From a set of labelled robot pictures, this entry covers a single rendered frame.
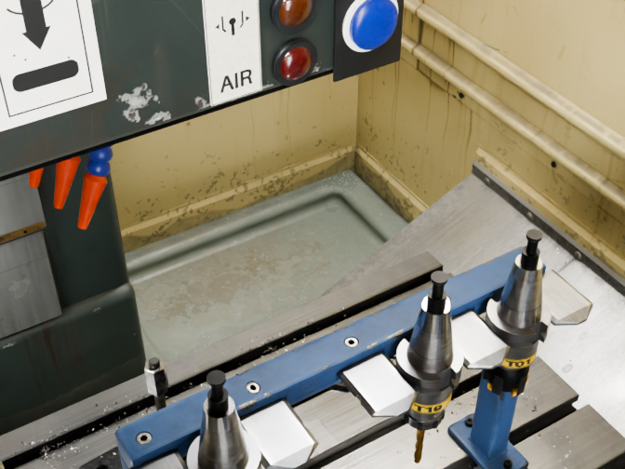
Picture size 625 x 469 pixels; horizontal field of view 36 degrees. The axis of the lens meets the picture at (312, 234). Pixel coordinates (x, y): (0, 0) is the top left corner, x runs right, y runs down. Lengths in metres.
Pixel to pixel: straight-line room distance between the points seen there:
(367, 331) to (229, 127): 1.03
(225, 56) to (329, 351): 0.47
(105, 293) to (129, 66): 1.05
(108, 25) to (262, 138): 1.52
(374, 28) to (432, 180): 1.39
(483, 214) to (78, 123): 1.29
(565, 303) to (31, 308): 0.76
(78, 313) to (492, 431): 0.65
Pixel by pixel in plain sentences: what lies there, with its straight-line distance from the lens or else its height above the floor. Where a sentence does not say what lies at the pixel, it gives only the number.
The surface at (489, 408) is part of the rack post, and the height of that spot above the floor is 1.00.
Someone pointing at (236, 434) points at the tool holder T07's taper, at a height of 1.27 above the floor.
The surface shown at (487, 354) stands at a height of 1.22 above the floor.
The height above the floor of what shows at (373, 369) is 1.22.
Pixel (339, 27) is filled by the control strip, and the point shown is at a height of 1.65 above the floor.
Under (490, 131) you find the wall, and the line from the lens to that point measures 1.71.
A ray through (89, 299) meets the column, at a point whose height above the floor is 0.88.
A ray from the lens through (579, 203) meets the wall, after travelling 1.59.
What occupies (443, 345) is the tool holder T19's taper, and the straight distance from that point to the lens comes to 0.89.
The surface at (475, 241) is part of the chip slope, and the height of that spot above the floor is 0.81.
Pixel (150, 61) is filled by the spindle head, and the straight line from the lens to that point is 0.48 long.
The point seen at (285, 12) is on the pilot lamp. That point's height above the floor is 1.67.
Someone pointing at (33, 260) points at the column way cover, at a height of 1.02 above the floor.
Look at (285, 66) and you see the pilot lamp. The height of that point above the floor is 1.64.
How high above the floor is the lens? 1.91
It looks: 41 degrees down
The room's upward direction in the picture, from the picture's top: straight up
